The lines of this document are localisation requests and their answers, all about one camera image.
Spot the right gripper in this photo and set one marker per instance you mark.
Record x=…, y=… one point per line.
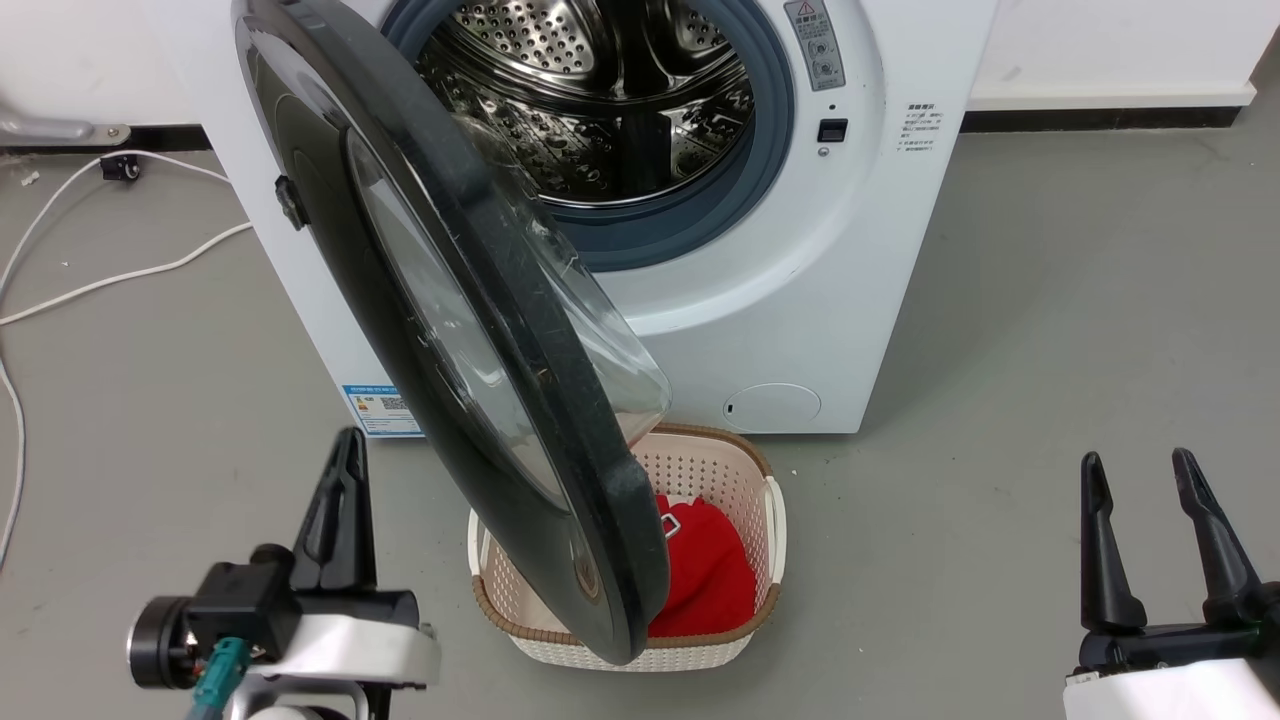
x=1180, y=680

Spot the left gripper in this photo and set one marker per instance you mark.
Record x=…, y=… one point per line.
x=350, y=645

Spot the black round washer door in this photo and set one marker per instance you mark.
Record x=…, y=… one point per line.
x=480, y=300

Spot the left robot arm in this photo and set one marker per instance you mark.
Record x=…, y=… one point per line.
x=295, y=705

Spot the white front-load washing machine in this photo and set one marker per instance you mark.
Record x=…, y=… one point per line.
x=800, y=300

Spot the grey rubber door gasket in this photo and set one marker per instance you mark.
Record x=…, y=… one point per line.
x=680, y=235

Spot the black door latch socket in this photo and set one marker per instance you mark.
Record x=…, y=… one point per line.
x=832, y=130

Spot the blue energy label sticker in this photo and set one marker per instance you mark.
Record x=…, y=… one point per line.
x=380, y=410

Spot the red garment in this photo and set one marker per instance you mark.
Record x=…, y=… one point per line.
x=710, y=580

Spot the white woven-rim laundry basket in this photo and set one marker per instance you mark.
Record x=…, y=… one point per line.
x=720, y=470

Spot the round white filter cover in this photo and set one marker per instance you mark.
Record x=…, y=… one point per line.
x=772, y=407

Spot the small black floor plug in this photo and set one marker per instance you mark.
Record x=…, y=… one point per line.
x=120, y=167

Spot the stainless steel washer drum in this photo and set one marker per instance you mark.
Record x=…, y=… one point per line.
x=560, y=40

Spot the grey warning sticker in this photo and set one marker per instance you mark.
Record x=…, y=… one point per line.
x=815, y=45

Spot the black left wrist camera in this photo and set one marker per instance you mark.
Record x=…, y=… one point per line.
x=235, y=610

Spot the grey metal bracket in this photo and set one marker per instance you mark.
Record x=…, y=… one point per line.
x=50, y=129

